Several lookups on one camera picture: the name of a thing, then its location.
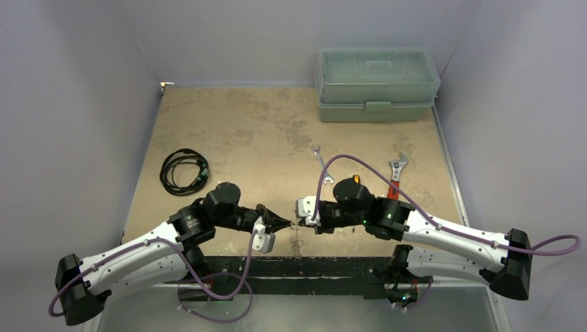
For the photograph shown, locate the green translucent plastic toolbox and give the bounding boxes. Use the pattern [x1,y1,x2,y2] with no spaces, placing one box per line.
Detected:
[315,46,441,122]

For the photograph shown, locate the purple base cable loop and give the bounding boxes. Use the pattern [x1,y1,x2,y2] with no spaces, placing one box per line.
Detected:
[177,273,254,324]

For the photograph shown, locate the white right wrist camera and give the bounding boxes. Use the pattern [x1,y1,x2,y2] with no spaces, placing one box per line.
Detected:
[295,196,320,228]

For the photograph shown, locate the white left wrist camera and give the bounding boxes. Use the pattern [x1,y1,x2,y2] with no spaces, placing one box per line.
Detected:
[251,217,276,254]

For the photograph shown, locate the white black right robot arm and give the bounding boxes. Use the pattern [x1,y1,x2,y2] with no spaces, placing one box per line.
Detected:
[295,178,532,301]

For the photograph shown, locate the coiled black cable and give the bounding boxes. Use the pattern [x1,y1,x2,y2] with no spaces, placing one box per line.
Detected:
[159,148,210,196]

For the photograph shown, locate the small silver open-end wrench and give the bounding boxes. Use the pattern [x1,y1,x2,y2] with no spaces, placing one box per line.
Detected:
[310,145,334,184]

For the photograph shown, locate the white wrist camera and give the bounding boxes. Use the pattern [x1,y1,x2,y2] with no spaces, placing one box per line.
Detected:
[251,217,276,254]
[295,196,320,228]

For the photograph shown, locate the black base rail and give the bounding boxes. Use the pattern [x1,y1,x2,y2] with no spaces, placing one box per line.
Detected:
[201,255,400,301]

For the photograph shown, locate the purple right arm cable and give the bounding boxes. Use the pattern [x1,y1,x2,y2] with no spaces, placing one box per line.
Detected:
[311,154,582,257]

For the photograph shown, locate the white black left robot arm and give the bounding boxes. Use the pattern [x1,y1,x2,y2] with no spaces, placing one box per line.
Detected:
[48,182,291,326]

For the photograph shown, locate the adjustable wrench red handle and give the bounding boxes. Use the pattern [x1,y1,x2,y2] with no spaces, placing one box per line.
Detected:
[387,153,408,200]

